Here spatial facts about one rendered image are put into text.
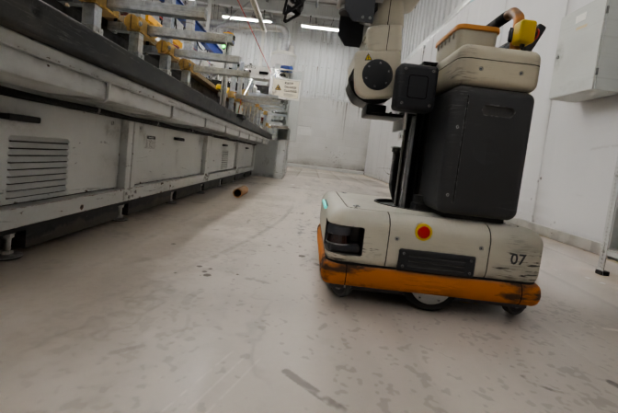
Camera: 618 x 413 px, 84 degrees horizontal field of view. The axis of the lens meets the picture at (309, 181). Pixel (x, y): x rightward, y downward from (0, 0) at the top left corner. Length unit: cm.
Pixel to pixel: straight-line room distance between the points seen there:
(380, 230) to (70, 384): 77
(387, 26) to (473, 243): 76
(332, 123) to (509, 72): 1088
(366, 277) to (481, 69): 70
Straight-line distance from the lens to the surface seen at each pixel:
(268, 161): 572
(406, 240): 106
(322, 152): 1188
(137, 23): 143
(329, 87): 1212
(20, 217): 139
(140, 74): 140
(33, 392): 78
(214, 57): 165
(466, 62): 116
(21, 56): 105
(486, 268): 117
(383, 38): 128
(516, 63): 123
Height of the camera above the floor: 42
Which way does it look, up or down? 4 degrees down
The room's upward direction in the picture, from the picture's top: 7 degrees clockwise
